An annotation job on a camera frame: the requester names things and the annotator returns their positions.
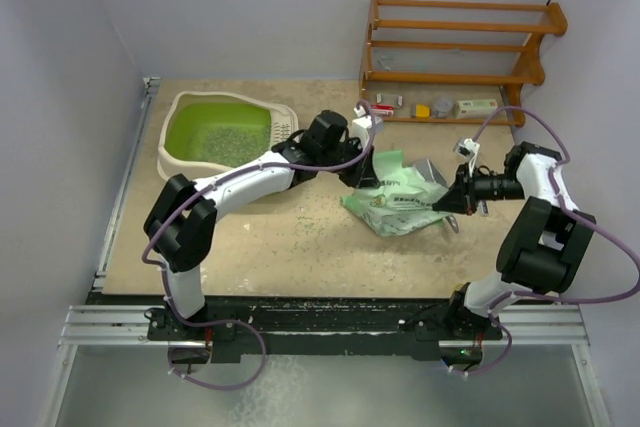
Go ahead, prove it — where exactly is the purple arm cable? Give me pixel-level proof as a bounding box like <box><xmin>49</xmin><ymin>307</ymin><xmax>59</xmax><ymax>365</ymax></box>
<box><xmin>140</xmin><ymin>101</ymin><xmax>377</xmax><ymax>391</ymax></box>
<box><xmin>449</xmin><ymin>105</ymin><xmax>640</xmax><ymax>378</ymax></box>

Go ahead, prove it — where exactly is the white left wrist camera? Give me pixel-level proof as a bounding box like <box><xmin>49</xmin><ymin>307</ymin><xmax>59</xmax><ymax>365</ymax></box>
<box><xmin>349</xmin><ymin>99</ymin><xmax>383</xmax><ymax>149</ymax></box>

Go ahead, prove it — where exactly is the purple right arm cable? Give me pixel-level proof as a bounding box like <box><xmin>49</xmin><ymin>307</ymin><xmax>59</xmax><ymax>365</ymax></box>
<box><xmin>449</xmin><ymin>105</ymin><xmax>640</xmax><ymax>378</ymax></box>

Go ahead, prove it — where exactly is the grey round container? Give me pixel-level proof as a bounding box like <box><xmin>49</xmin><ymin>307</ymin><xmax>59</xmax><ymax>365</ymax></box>
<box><xmin>431</xmin><ymin>96</ymin><xmax>455</xmax><ymax>118</ymax></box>

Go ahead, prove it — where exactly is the green litter pellets pile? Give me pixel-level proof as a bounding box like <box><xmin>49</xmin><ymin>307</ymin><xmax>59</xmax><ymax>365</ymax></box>
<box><xmin>190</xmin><ymin>126</ymin><xmax>270</xmax><ymax>167</ymax></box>

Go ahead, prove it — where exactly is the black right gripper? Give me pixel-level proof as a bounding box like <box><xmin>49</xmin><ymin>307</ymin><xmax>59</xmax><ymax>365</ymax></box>
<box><xmin>434</xmin><ymin>162</ymin><xmax>526</xmax><ymax>216</ymax></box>

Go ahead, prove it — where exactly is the green white carton box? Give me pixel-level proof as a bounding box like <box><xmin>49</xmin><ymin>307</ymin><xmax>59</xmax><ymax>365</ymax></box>
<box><xmin>453</xmin><ymin>99</ymin><xmax>499</xmax><ymax>119</ymax></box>

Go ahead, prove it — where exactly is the wooden shelf rack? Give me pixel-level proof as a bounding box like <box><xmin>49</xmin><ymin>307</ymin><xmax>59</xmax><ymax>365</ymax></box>
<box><xmin>358</xmin><ymin>0</ymin><xmax>569</xmax><ymax>127</ymax></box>

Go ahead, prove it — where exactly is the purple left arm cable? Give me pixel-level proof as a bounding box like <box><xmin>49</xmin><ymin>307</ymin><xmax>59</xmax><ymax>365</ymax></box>
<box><xmin>140</xmin><ymin>101</ymin><xmax>377</xmax><ymax>391</ymax></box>

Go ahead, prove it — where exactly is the silver metal scoop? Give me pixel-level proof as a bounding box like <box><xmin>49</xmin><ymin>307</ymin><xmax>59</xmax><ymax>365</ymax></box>
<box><xmin>413</xmin><ymin>158</ymin><xmax>460</xmax><ymax>234</ymax></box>

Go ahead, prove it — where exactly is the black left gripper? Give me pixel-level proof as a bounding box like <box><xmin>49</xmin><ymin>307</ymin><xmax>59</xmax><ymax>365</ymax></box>
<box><xmin>319</xmin><ymin>137</ymin><xmax>378</xmax><ymax>189</ymax></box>

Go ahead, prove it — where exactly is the yellow small block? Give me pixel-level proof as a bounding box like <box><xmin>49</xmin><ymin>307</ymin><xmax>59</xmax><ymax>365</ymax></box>
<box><xmin>411</xmin><ymin>104</ymin><xmax>431</xmax><ymax>119</ymax></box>

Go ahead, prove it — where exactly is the red white small box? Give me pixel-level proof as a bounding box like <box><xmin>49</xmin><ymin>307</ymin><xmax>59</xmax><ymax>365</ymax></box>
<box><xmin>371</xmin><ymin>104</ymin><xmax>394</xmax><ymax>117</ymax></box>

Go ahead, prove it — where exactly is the green cat litter bag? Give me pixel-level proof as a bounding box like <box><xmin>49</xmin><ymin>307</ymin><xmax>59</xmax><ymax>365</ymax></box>
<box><xmin>340</xmin><ymin>150</ymin><xmax>448</xmax><ymax>237</ymax></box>

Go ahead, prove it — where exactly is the beige green litter box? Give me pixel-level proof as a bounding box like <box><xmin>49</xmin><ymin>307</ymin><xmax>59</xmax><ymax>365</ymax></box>
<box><xmin>156</xmin><ymin>91</ymin><xmax>299</xmax><ymax>180</ymax></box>

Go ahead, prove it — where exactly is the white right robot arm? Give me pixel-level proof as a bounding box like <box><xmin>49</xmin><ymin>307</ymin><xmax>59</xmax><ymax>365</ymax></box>
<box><xmin>433</xmin><ymin>139</ymin><xmax>594</xmax><ymax>338</ymax></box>

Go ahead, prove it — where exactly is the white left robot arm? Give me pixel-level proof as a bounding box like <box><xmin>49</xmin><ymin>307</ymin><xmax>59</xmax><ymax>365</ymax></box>
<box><xmin>142</xmin><ymin>101</ymin><xmax>382</xmax><ymax>339</ymax></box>

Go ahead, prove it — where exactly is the black white bag sealing strip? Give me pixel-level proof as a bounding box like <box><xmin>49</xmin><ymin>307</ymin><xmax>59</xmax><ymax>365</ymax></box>
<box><xmin>478</xmin><ymin>200</ymin><xmax>489</xmax><ymax>217</ymax></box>

